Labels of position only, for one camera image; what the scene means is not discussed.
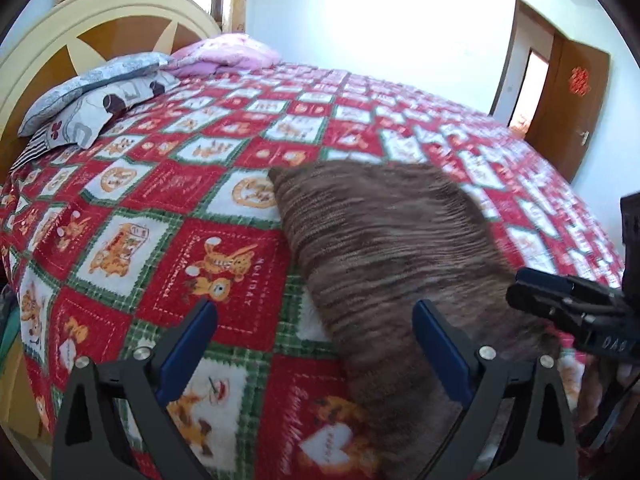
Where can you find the brown door frame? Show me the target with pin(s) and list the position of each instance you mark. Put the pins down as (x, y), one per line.
(505, 70)

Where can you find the grey floral pillow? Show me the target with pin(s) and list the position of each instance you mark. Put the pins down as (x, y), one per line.
(90, 80)

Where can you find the wooden bed side rail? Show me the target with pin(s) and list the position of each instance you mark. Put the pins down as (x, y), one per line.
(20, 395)

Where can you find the striped pillow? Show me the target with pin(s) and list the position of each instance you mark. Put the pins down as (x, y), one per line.
(35, 147)

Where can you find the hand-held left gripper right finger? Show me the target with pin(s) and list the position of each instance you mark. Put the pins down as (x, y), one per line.
(442, 355)

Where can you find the brown knit sweater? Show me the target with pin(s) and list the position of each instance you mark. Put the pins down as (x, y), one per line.
(390, 260)

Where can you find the red paper door decoration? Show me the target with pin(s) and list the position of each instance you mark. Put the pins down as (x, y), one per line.
(580, 80)

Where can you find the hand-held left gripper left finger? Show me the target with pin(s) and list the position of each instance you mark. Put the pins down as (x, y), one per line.
(187, 350)

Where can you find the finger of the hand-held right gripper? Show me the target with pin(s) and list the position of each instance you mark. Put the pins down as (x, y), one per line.
(545, 305)
(550, 280)

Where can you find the teal cloth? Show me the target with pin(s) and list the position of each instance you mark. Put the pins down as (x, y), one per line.
(9, 320)

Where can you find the brown wooden door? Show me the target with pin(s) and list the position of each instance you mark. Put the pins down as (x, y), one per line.
(560, 120)

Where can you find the cream wooden bed headboard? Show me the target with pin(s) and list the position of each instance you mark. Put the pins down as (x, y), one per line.
(30, 60)

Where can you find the pink quilt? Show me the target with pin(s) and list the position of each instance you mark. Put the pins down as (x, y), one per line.
(225, 52)

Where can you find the person's right hand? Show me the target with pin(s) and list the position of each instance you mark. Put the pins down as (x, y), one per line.
(592, 390)

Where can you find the red printed bear blanket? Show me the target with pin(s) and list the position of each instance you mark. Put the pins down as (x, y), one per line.
(150, 210)

